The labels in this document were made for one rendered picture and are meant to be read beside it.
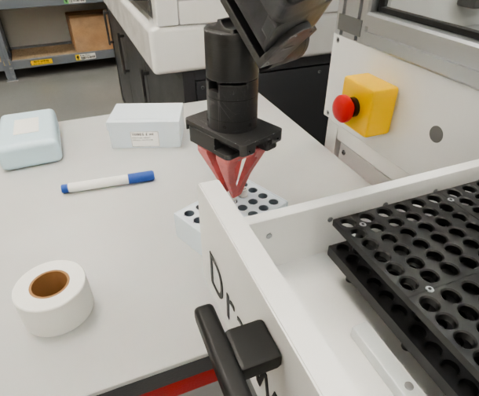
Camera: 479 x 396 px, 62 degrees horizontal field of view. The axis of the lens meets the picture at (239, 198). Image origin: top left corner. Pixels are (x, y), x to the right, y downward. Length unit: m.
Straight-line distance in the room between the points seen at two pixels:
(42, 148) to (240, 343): 0.57
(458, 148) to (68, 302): 0.47
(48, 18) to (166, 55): 3.35
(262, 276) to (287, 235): 0.12
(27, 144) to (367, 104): 0.53
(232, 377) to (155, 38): 0.83
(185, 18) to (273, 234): 0.70
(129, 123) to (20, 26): 3.60
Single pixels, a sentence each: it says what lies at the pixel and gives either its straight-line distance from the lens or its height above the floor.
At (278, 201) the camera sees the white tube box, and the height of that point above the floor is 0.80.
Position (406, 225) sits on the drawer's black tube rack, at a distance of 0.35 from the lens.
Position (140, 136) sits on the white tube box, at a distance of 0.74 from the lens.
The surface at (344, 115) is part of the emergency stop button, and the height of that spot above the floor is 0.87.
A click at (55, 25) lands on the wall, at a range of 4.30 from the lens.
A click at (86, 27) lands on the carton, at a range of 3.88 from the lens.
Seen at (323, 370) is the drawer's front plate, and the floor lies 0.93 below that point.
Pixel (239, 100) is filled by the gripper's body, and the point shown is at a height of 0.95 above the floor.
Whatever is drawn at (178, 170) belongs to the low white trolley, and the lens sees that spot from 0.67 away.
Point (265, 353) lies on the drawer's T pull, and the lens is 0.23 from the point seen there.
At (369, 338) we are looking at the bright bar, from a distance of 0.33.
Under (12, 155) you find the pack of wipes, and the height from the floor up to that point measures 0.79.
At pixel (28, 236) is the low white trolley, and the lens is 0.59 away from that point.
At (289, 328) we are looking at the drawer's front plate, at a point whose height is 0.93.
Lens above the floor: 1.10
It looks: 35 degrees down
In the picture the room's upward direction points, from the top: straight up
